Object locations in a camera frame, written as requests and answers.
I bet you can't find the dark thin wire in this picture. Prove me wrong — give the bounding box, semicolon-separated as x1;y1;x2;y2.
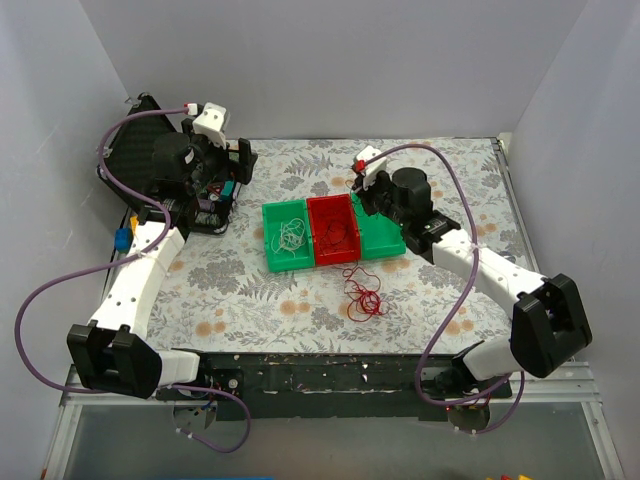
317;209;359;256

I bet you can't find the red wire tangle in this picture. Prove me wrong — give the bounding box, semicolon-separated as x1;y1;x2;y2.
341;264;391;324

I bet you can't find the white wire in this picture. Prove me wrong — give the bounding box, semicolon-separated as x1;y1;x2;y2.
272;216;307;259

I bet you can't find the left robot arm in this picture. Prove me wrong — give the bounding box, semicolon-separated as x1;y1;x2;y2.
67;132;258;400

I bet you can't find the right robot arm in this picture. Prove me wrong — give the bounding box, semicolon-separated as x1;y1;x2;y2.
352;168;593;398

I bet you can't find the green plastic bin right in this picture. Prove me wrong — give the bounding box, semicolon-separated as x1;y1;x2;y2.
351;194;406;260

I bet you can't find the green plastic bin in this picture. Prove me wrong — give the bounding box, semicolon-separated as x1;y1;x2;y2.
262;199;315;272
351;194;406;260

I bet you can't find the red plastic bin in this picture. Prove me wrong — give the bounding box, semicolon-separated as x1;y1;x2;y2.
306;194;361;266

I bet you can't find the green plastic bin left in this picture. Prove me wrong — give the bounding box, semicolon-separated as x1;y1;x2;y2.
262;199;315;272

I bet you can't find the blue toy brick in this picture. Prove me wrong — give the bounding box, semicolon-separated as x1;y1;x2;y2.
114;227;134;253

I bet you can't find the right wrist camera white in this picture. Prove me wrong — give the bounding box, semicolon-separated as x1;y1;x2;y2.
353;145;387;192

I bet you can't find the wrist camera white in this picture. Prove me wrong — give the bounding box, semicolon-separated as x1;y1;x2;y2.
353;145;387;192
192;102;229;148

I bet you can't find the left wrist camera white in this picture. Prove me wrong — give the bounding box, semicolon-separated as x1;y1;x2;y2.
192;102;229;148

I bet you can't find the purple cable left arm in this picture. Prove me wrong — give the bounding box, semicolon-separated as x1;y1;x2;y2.
14;102;252;454

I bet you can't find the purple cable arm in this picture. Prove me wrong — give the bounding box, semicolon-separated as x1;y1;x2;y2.
359;143;526;435
14;102;252;454

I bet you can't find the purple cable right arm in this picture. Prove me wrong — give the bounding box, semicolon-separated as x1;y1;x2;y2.
359;143;526;435

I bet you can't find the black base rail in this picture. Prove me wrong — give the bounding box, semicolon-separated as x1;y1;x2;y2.
154;351;511;421

